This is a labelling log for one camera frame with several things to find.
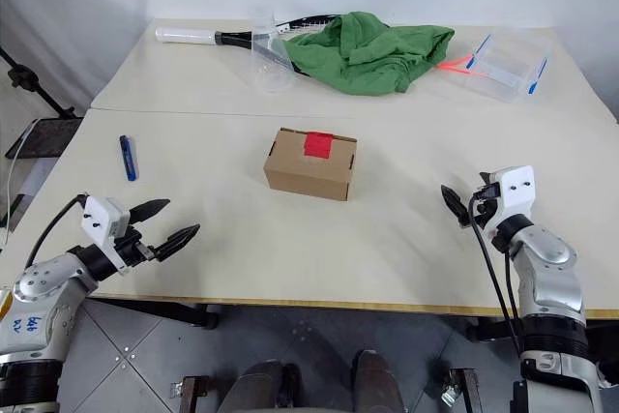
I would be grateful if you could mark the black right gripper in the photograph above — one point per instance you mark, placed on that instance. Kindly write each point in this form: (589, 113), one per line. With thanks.
(483, 214)

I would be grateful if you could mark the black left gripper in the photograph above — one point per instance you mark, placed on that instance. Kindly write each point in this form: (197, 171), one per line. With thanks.
(134, 248)

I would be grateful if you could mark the blue handled tool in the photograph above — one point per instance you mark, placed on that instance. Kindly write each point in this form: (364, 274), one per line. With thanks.
(129, 159)

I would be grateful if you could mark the brown cardboard box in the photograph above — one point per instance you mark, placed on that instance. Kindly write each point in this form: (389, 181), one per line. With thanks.
(309, 178)

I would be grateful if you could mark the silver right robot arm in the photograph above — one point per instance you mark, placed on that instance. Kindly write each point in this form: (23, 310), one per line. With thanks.
(551, 277)

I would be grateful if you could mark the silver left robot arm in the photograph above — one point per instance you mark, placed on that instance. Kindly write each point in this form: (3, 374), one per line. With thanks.
(43, 282)

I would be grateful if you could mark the clear storage box blue latches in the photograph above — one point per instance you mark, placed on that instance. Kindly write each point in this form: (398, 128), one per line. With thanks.
(503, 69)

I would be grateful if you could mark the black table foot bar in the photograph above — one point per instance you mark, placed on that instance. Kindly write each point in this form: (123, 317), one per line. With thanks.
(159, 312)

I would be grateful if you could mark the red tape seal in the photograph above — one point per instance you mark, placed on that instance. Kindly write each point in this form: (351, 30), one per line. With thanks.
(318, 146)

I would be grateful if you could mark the green cloth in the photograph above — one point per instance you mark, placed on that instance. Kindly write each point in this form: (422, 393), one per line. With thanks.
(367, 60)

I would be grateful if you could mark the metal table caster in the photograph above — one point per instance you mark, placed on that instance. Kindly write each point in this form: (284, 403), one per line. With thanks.
(459, 386)
(191, 393)

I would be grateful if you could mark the tall clear plastic cup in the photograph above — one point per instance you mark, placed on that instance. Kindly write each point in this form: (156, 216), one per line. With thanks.
(271, 81)

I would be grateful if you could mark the dark rounded shape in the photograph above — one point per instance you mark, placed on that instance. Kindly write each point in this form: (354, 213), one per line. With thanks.
(377, 384)
(261, 389)

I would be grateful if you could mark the black tripod stand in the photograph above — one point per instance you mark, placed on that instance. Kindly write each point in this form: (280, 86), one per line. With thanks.
(29, 79)

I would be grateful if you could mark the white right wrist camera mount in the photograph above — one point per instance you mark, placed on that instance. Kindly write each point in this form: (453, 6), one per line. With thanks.
(515, 190)

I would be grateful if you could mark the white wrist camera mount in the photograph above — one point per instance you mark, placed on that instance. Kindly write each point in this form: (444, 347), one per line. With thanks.
(101, 219)
(515, 190)

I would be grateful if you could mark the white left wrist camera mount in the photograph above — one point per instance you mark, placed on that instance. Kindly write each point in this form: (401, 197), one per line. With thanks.
(101, 219)

